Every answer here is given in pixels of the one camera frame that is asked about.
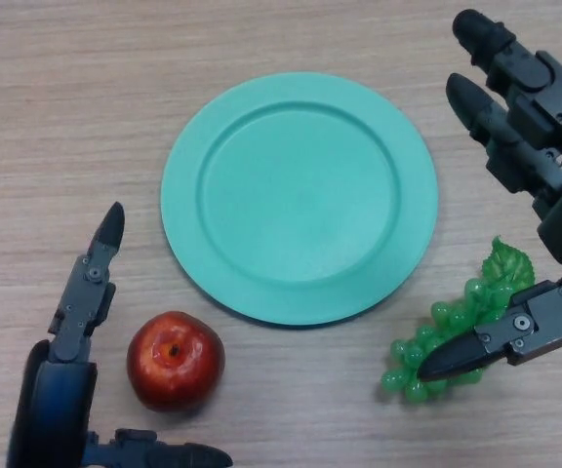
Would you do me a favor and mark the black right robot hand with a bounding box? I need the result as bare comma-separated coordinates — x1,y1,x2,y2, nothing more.
416,8,562,384

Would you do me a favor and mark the green plastic grape bunch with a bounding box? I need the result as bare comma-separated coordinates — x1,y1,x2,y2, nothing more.
381,236,535,405

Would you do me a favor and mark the green round plate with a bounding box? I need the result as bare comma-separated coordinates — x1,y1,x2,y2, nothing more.
160,71,439,327

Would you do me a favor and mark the red apple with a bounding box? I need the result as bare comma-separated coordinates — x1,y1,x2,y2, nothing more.
126,310,226,413

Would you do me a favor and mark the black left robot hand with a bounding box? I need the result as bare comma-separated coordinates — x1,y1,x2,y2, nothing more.
7,201,234,468

